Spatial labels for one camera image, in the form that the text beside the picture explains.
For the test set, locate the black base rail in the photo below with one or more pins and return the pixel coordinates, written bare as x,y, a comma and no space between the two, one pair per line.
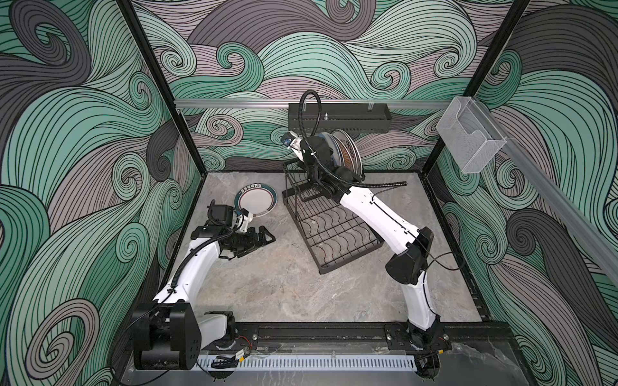
395,336

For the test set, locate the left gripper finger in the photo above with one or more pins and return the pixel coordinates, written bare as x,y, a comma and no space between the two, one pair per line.
265,236
248,249

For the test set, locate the white slotted cable duct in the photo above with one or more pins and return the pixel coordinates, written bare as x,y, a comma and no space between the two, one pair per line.
346,363

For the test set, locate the clear acrylic wall box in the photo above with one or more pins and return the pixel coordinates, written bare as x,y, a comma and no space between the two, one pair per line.
471,134

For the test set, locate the white plate red characters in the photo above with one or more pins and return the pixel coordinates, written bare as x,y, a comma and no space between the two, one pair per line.
345,145

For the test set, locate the aluminium rail right wall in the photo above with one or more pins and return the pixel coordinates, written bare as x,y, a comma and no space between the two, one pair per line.
538,157

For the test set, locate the aluminium rail wall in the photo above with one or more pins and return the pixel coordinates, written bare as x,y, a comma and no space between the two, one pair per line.
244,103
538,157

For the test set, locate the black wire dish rack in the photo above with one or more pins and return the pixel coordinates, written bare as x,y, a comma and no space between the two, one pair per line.
334,235

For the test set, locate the black wall-mounted tray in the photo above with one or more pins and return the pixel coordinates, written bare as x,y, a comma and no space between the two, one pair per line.
351,118

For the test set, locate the aluminium rail back wall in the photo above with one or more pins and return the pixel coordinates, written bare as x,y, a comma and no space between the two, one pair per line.
244,103

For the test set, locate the green-rimmed white plate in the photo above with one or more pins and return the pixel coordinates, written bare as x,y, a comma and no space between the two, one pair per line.
258,199

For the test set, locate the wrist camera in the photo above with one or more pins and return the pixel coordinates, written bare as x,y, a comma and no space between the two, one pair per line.
293,142
243,219

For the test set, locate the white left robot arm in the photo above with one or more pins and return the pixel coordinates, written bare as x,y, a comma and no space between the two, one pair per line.
173,304

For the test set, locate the white plate green flower outline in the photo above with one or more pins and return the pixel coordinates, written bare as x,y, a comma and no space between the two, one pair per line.
359,158

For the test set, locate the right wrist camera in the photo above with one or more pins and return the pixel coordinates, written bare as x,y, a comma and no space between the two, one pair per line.
293,142

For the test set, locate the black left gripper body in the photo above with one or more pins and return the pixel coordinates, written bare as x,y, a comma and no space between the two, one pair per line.
239,240

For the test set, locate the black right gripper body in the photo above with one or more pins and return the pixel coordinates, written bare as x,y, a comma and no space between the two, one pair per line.
315,180

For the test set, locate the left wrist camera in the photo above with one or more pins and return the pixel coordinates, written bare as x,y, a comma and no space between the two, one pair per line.
243,219

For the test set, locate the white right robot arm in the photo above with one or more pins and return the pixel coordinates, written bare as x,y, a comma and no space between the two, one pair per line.
410,245

